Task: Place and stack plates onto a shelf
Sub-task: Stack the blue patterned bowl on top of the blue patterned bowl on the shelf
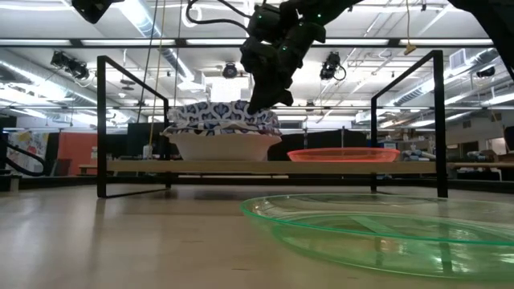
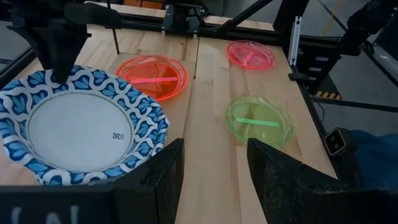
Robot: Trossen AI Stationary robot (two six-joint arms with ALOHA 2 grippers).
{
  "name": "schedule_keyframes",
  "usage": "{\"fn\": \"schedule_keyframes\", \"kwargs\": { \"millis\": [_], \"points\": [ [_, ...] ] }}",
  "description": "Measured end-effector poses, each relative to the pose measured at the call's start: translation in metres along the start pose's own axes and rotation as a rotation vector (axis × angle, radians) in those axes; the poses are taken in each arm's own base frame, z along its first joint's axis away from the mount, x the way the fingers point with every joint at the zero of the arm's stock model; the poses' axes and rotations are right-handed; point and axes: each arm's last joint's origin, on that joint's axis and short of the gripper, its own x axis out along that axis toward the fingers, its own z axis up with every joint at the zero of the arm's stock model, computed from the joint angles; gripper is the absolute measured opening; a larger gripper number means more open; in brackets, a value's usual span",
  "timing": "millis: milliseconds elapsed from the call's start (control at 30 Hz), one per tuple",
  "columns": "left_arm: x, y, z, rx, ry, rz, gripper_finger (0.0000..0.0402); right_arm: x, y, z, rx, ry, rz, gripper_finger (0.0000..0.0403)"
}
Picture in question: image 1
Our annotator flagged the black curved hose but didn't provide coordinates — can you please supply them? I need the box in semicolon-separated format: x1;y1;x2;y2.
0;142;47;177

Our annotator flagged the black partition panel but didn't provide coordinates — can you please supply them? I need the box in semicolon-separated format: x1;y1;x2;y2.
104;122;172;161
267;130;377;161

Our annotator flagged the green clear plastic plate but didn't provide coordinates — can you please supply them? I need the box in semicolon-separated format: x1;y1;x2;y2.
239;193;514;282

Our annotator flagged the white vent grille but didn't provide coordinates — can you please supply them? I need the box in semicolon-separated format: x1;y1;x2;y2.
449;49;467;71

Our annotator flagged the colourful wall poster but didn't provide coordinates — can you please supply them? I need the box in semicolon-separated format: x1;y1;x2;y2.
6;130;50;174

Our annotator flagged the white bowl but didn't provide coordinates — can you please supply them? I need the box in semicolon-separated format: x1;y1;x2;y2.
161;130;283;162

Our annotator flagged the silver ventilation duct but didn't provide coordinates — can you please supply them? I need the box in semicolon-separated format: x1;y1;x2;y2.
116;0;198;83
393;47;514;108
0;50;100;108

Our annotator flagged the yellow hanging cord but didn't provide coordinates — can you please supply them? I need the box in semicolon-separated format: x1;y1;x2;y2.
404;0;418;56

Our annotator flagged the linear ceiling light fixture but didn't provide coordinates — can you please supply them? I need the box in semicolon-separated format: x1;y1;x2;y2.
0;37;514;49

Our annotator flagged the blue patterned paper plate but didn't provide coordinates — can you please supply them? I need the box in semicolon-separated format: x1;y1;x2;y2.
166;100;281;126
161;119;283;136

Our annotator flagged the black hanging cable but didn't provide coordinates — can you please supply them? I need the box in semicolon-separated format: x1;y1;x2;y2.
136;0;161;124

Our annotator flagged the white hanging ring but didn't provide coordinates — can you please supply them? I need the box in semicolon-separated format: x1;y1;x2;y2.
180;2;203;29

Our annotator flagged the wooden background table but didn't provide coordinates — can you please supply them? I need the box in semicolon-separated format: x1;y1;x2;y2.
447;161;514;181

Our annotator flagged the black metal rig frame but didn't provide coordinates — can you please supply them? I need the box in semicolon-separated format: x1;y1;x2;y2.
0;175;514;192

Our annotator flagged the red clear plastic plate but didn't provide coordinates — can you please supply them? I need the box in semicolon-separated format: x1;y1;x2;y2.
287;147;402;161

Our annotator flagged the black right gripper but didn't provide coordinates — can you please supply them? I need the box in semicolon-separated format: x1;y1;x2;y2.
240;22;327;116

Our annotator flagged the orange partition panel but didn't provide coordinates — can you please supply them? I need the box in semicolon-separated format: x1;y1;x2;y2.
55;132;100;177

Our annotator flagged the wooden shelf black metal frame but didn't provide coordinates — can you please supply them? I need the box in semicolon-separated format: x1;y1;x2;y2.
96;49;450;199

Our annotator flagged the orange clear plastic plate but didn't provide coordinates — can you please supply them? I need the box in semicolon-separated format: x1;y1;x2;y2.
288;149;400;163

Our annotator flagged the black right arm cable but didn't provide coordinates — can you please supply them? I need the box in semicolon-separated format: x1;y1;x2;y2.
185;0;253;34

